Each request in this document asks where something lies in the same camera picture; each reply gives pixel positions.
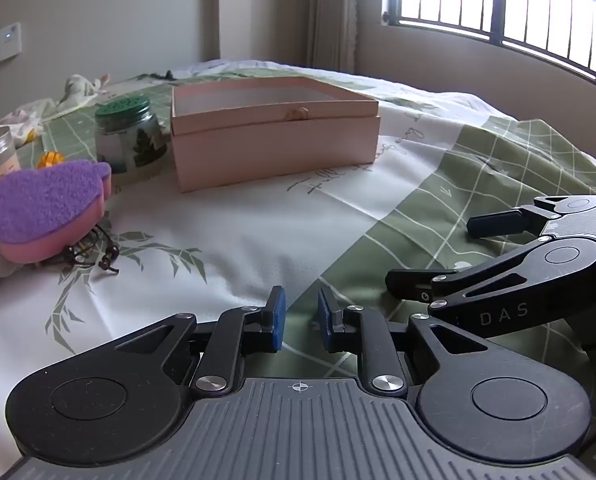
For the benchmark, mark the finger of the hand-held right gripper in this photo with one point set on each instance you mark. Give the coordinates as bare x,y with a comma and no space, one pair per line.
498,223
413,285

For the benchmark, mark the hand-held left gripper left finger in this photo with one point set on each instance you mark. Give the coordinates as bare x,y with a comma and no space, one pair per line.
278,320

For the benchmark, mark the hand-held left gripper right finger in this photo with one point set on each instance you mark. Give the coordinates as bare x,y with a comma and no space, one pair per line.
324,320

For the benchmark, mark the pink cardboard box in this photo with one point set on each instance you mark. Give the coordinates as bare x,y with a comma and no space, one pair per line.
278,145

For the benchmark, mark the purple pink sponge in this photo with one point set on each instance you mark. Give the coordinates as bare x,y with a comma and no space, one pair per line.
42,200

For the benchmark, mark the small yellow orange ornament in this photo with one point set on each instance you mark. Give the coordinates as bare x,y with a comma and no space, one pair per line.
49,160

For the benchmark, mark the green white printed bed sheet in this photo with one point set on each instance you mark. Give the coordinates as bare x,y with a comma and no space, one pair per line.
237,240

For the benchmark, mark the barred window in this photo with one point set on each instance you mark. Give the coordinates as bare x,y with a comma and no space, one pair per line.
503,5

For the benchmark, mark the glass jar green lid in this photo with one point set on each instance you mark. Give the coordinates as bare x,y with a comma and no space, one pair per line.
127,135

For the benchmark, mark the beige curtain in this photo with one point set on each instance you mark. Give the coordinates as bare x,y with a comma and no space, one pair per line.
338,15

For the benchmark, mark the small dark object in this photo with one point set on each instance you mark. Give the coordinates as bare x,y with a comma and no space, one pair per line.
165,75

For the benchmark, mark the white plush toy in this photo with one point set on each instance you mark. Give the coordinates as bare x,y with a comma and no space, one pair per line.
80,91

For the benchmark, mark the white crumpled cloth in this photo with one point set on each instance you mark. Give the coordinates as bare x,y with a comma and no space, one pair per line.
27,115

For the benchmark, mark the white wall switch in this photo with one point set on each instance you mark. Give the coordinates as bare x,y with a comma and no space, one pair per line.
9,41

